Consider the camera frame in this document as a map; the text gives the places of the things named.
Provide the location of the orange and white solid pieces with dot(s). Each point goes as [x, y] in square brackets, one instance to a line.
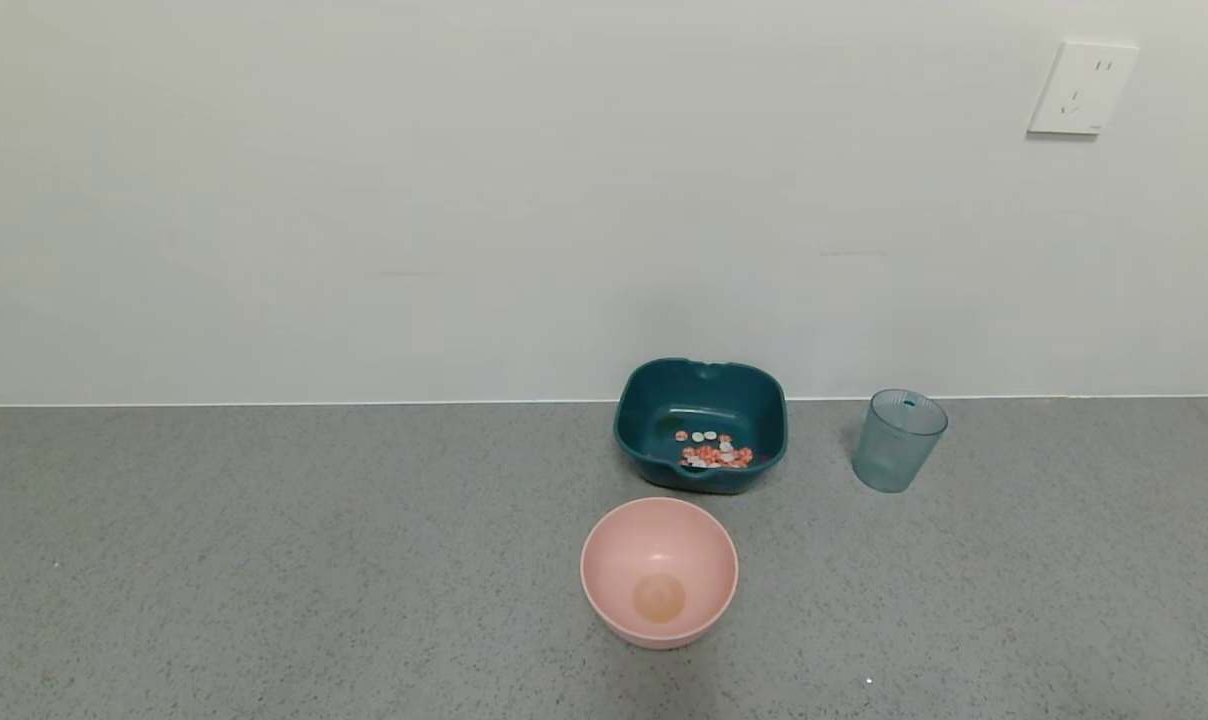
[714, 455]

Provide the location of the translucent blue plastic cup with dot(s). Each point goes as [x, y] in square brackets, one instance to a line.
[896, 445]

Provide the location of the pink plastic bowl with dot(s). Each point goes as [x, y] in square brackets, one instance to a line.
[659, 570]

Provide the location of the teal plastic tub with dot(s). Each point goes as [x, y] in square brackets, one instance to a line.
[664, 420]

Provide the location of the white wall socket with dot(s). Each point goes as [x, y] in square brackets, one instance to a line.
[1082, 88]

